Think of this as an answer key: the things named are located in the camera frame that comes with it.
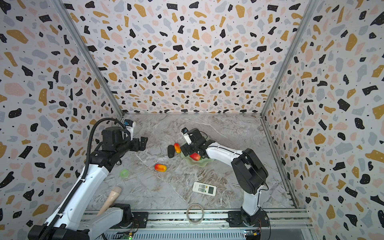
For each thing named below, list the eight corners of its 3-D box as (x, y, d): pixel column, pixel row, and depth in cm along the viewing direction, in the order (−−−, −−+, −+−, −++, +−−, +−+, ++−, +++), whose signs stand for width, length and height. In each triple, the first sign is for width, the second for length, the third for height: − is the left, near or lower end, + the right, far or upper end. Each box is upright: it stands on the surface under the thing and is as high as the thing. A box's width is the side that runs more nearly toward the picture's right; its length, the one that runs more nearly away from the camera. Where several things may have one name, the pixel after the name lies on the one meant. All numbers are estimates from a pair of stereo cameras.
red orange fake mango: (155, 170, 93) (154, 168, 90) (157, 165, 95) (156, 163, 93) (165, 172, 92) (164, 170, 90) (167, 167, 94) (166, 165, 92)
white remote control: (191, 191, 85) (191, 190, 84) (193, 182, 89) (193, 180, 87) (215, 196, 84) (216, 195, 82) (217, 187, 87) (217, 186, 85)
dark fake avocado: (167, 157, 98) (166, 155, 96) (168, 147, 103) (168, 144, 101) (174, 157, 98) (173, 155, 96) (175, 147, 104) (175, 144, 101)
